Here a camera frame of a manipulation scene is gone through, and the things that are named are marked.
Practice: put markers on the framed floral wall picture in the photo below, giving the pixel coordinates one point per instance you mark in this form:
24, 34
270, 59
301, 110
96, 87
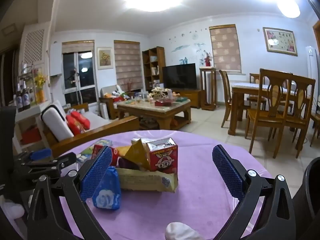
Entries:
280, 41

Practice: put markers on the wooden bookshelf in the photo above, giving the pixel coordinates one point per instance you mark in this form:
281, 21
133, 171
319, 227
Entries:
153, 67

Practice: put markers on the flat screen television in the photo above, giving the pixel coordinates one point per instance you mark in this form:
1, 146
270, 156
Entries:
178, 76

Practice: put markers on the tall wooden plant stand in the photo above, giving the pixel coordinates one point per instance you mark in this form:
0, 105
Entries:
208, 87

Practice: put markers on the wooden coffee table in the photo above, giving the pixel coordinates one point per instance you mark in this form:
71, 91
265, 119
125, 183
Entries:
155, 111

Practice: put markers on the white sofa cushion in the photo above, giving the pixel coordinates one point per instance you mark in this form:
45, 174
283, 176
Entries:
56, 120

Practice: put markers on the decorative tree ornament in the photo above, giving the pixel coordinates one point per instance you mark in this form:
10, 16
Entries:
162, 96

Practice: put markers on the dark wine bottle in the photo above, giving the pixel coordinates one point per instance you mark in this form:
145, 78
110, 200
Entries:
26, 97
20, 100

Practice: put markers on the wooden dining table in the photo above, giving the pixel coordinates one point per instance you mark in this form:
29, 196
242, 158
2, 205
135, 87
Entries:
240, 88

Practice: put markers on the wooden television cabinet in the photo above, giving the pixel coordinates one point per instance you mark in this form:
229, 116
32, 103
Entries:
190, 97

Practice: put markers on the red rabbit print carton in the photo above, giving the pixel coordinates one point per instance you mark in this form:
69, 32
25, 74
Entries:
161, 160

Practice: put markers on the glass balcony door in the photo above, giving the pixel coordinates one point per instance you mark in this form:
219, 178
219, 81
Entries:
80, 75

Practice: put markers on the yellow wrapper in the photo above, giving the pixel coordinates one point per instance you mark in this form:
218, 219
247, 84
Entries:
136, 153

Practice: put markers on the wooden dining chair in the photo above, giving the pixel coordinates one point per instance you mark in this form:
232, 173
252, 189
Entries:
255, 78
226, 92
315, 120
301, 105
262, 116

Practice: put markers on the beige cardboard box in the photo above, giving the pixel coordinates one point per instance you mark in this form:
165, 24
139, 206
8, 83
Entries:
145, 180

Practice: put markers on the white lattice cupboard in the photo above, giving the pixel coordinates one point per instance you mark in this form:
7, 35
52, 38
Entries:
35, 42

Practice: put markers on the dark purple wrapper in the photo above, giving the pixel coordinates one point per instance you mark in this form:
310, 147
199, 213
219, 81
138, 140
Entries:
126, 163

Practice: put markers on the wooden armchair with toys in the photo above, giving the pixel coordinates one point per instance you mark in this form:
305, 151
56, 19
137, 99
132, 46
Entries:
111, 102

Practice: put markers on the pink patterned roller blind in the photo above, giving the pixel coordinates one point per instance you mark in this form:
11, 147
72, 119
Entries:
225, 47
127, 63

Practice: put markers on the framed sunflower picture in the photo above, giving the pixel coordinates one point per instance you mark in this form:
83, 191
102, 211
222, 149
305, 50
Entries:
105, 58

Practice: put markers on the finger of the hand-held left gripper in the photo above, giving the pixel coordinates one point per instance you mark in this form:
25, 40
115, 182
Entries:
62, 159
40, 154

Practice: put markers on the wooden sofa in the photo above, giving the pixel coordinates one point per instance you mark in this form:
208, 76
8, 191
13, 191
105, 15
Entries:
100, 127

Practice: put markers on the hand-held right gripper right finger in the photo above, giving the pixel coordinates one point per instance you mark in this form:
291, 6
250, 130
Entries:
228, 173

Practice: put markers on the colourful flat packets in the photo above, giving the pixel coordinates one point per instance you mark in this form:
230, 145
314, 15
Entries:
88, 150

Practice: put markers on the orange snack wrapper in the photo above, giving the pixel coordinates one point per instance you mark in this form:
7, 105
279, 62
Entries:
122, 151

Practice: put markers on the purple tablecloth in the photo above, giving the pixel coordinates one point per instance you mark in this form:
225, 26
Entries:
195, 205

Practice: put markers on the red vase with flowers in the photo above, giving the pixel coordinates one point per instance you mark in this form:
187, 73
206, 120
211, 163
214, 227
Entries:
207, 61

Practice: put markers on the white standing air conditioner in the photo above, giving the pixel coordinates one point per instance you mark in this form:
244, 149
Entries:
312, 67

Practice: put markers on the yellow flowers in vase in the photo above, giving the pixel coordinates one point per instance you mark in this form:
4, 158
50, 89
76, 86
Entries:
40, 85

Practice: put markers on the red snack packet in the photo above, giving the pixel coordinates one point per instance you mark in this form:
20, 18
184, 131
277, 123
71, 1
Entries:
114, 156

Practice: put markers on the red cushion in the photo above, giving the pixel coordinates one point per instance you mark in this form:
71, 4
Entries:
75, 127
81, 120

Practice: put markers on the blue tissue packet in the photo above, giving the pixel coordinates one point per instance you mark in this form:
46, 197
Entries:
107, 195

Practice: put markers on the person's left hand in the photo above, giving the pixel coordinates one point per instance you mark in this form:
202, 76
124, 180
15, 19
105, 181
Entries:
11, 208

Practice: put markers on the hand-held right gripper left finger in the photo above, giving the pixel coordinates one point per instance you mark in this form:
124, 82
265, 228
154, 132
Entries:
96, 173

